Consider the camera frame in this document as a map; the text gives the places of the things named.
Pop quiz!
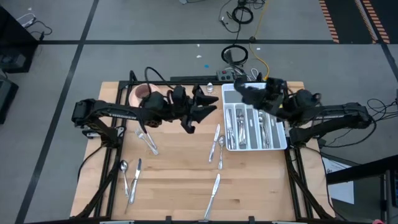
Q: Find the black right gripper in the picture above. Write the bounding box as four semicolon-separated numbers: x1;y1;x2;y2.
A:
233;76;294;121

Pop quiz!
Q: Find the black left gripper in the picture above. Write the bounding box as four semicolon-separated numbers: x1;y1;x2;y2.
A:
167;84;220;134

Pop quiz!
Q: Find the white plastic cutlery tray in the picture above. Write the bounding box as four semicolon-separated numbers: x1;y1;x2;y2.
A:
221;82;289;152

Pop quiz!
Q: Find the black flat bar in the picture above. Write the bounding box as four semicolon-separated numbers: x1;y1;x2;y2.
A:
169;75;218;83

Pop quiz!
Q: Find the grey power strip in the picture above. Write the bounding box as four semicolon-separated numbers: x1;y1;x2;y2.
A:
216;70;240;82

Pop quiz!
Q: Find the pink round plate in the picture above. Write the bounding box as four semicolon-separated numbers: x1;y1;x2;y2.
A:
128;83;162;108

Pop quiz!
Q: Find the black orange-striped floor mat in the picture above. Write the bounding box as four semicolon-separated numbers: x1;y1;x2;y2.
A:
318;0;398;45

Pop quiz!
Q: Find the white paper sheet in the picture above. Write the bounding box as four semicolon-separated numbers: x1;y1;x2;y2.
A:
322;157;356;205

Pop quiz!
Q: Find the black box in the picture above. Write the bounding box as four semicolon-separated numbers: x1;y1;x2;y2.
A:
0;77;19;125

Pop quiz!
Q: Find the black cabinet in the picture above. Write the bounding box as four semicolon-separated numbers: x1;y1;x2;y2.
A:
0;5;40;75

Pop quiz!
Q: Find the yellow cable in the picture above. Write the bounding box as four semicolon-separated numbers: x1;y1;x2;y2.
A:
248;0;271;78

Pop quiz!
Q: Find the coiled black cable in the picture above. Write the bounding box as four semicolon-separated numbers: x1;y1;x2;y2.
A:
231;5;254;26
221;44;249;67

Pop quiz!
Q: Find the thin black cable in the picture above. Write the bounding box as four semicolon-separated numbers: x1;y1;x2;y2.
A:
218;0;249;45
29;19;53;42

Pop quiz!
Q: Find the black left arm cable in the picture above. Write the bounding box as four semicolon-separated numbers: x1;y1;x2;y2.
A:
144;66;175;94

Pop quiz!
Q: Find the black cable bundle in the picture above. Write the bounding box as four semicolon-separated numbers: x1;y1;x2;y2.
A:
366;97;398;129

